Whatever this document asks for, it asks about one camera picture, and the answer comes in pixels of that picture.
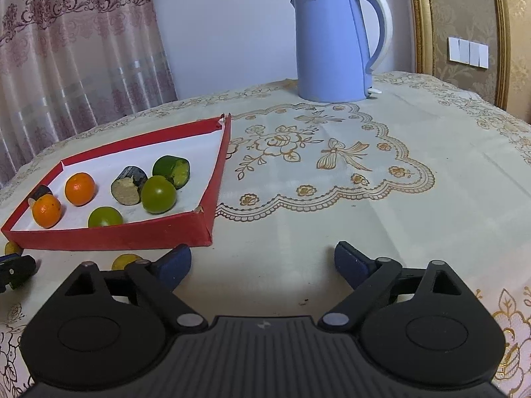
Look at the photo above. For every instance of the red shallow cardboard box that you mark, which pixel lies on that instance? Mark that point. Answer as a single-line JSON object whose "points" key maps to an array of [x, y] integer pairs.
{"points": [[124, 236]]}

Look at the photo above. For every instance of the orange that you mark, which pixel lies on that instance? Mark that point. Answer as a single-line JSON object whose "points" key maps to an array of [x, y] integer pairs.
{"points": [[80, 189], [47, 211]]}

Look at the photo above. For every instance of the small yellow round fruit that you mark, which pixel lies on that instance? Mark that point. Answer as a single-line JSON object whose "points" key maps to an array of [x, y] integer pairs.
{"points": [[122, 262]]}

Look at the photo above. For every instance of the white wall switch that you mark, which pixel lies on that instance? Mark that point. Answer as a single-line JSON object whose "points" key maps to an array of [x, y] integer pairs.
{"points": [[468, 52]]}

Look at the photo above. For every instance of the black-skinned cylinder piece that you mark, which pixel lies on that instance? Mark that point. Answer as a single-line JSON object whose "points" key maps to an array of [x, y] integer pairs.
{"points": [[42, 192], [130, 176]]}

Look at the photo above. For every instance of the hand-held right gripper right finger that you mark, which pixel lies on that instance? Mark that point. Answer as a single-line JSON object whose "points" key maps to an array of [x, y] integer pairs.
{"points": [[352, 263]]}

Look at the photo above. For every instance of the dark green cucumber piece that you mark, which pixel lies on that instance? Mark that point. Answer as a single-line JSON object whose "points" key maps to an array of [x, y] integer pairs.
{"points": [[18, 285]]}

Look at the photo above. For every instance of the green tomato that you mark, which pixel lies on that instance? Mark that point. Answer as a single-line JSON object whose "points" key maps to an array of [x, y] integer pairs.
{"points": [[157, 195]]}

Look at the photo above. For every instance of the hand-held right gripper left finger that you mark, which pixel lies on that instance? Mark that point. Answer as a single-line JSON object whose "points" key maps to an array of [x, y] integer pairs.
{"points": [[176, 265]]}

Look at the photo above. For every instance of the small brown round fruit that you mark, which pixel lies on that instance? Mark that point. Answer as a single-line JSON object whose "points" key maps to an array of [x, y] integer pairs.
{"points": [[12, 248]]}

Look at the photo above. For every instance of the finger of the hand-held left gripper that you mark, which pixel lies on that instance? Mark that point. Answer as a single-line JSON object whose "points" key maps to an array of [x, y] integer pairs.
{"points": [[18, 268]]}

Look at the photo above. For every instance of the green round fruit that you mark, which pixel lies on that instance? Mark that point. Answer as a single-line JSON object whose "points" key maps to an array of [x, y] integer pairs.
{"points": [[105, 217]]}

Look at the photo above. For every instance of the light blue electric kettle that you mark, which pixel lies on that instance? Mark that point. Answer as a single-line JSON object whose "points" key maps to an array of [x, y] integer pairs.
{"points": [[327, 49]]}

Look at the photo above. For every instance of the gold framed wall panel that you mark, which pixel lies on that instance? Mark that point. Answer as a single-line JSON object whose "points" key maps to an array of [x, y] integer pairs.
{"points": [[456, 8]]}

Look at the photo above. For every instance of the pink patterned curtain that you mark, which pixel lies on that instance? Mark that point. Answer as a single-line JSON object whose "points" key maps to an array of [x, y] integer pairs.
{"points": [[83, 49]]}

